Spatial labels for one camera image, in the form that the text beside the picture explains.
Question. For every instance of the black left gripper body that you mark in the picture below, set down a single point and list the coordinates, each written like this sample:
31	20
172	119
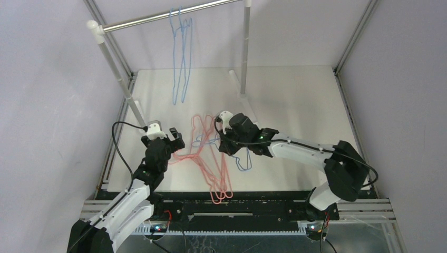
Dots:
168	151

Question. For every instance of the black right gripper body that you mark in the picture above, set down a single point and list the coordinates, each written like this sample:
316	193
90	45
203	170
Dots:
226	140

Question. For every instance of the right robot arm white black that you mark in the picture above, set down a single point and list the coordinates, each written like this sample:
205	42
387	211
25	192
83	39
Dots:
345	170

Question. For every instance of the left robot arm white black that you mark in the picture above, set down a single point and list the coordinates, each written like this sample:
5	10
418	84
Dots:
110	227

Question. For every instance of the metal clothes rack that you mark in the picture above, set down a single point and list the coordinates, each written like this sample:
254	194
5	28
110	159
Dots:
146	43

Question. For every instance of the pink wire hanger left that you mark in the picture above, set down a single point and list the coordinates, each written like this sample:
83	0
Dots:
200	125

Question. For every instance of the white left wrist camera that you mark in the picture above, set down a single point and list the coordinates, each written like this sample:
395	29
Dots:
155	131

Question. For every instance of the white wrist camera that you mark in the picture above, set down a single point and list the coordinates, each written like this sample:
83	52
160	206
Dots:
225	117
155	131

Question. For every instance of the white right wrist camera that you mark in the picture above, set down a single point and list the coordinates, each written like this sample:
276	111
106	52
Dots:
225	117

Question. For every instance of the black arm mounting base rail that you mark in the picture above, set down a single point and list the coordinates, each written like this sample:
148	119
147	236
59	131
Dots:
246	212

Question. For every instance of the left circuit board with wires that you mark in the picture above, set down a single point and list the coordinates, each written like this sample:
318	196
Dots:
159	229

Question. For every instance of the circuit board with wires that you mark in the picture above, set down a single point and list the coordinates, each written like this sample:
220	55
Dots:
319	231
159	229

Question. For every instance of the right circuit board with wires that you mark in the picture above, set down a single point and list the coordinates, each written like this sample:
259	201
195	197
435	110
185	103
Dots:
319	231

